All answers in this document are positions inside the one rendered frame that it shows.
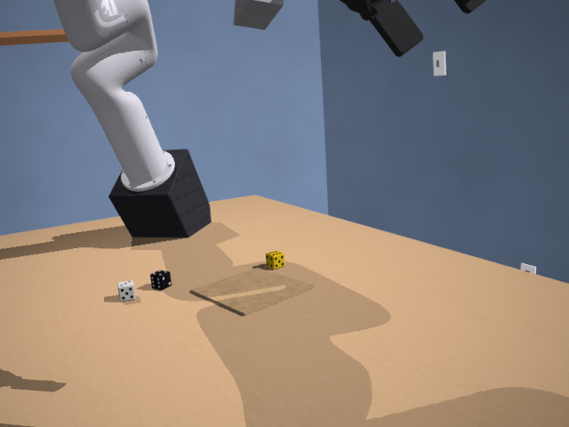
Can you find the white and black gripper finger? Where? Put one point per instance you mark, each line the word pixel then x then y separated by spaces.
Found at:
pixel 468 6
pixel 392 22

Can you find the yellow die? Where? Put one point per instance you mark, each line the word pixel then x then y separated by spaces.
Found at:
pixel 275 260

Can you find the tan flat mat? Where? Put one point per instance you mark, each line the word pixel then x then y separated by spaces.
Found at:
pixel 252 290

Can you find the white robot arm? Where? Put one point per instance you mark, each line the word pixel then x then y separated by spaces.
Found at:
pixel 122 33

